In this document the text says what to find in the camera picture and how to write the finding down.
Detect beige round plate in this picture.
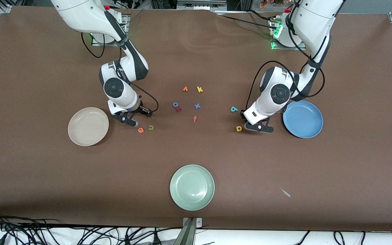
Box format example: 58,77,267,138
68,107,110,147

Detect pale green round plate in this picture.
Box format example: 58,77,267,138
169,164,215,211

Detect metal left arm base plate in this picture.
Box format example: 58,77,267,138
270,17,306,51

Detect grey metal camera bracket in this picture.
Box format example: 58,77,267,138
182,217,202,245

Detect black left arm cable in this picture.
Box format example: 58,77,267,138
246,61,326,109

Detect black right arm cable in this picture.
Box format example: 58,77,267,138
81,32,159,113

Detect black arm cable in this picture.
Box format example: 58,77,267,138
246,61,326,109
81,32,159,113

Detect blue round plate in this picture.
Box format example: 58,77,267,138
282,100,324,138

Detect grey metal box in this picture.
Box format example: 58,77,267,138
177,0,228,10

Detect orange brown background object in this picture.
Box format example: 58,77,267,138
259,0,285,9

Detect black floor cable tangle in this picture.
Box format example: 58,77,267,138
0,209,183,245

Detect brown table cover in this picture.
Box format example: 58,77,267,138
0,5,392,232

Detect black braided base cable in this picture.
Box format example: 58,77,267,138
222,15,274,30

